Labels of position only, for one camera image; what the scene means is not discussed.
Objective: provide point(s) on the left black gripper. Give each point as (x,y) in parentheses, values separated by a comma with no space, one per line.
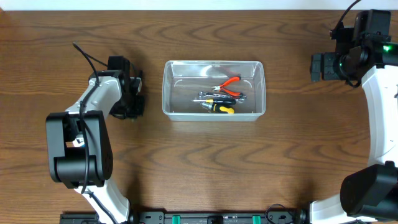
(138,108)

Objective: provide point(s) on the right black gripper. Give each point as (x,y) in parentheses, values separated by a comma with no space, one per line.
(328,72)

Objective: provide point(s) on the silver combination wrench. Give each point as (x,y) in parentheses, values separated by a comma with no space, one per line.
(204,94)

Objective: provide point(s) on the stubby yellow black screwdriver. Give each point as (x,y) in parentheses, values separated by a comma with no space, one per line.
(218,108)

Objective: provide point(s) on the red handled pliers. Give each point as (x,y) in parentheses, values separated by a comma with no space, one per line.
(224,87)

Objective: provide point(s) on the thin black precision screwdriver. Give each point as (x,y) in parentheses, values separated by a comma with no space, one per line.
(223,101)

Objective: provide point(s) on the blue white card box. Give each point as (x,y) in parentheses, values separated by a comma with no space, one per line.
(78,142)

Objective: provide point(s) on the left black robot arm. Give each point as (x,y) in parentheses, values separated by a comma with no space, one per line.
(79,149)

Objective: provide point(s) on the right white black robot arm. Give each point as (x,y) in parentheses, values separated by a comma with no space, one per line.
(364,57)

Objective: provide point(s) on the clear plastic container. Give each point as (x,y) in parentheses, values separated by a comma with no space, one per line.
(183,79)

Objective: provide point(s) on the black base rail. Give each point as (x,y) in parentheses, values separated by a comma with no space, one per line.
(278,216)

